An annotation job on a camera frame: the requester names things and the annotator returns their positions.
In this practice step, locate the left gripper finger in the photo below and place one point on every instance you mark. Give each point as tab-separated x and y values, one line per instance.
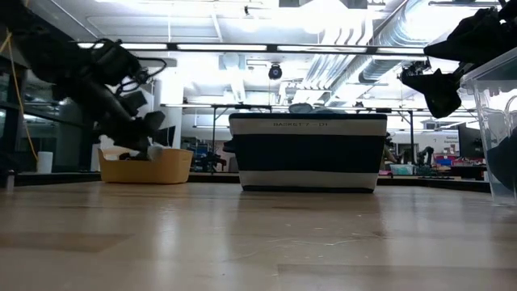
131	155
154	121

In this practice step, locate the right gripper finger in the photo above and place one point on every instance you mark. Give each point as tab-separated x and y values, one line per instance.
472	40
440	93

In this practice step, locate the orange plastic bin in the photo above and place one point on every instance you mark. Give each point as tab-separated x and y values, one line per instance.
161	169

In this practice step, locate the clear plastic container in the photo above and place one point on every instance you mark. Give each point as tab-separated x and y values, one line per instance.
497	121

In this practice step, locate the light blue shirt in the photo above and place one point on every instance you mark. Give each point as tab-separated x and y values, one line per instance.
301	108

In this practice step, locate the background black robot arm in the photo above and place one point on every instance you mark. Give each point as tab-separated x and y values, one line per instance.
426	155

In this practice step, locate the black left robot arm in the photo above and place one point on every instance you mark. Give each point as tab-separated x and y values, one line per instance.
48	56

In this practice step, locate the small black monitor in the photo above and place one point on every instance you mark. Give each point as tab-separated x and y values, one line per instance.
170	137

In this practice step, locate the black track lights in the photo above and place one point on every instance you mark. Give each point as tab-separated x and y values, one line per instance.
416	66

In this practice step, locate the large black monitor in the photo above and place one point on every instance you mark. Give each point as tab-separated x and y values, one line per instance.
464	141

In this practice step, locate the person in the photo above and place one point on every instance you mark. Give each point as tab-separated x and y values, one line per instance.
389	153

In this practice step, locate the white paper roll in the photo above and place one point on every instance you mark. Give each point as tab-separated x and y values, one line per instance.
44	162

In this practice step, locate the black background table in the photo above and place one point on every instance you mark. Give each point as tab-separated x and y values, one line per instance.
242	106

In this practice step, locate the small metal cylinder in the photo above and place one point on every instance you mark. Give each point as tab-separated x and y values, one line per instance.
9	180

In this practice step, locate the black round ceiling lamp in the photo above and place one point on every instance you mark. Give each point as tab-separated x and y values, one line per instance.
275	72

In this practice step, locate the navy fabric basket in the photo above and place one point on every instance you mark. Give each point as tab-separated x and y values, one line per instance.
307	153

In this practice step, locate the black overhead crossbar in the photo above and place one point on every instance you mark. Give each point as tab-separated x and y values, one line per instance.
282	47

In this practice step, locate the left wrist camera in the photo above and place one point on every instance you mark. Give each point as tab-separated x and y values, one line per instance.
135	103

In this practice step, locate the silver ventilation duct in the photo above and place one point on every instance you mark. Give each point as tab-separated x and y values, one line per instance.
383	52

